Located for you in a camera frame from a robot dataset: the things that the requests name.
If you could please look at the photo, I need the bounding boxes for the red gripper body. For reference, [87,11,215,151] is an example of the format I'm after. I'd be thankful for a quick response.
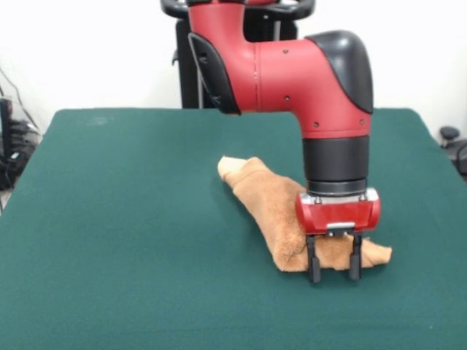
[294,188,382,238]

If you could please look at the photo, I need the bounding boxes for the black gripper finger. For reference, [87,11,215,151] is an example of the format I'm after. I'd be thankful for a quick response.
[348,233,364,283]
[305,234,323,285]

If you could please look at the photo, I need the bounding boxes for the tan terry towel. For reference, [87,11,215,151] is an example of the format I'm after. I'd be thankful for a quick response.
[217,155,394,273]

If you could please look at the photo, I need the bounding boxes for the dark green table cloth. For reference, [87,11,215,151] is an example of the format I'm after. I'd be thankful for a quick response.
[0,107,467,350]

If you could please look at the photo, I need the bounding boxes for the black equipment heap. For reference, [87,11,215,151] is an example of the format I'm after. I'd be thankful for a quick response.
[0,120,42,190]

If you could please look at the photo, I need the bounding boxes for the black box device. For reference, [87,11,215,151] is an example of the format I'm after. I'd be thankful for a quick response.
[0,97,15,161]

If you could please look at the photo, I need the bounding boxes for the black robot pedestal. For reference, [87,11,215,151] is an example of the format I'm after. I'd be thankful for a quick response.
[160,0,314,109]

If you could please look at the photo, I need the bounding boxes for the grey cable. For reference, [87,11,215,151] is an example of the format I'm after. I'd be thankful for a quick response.
[0,67,36,128]

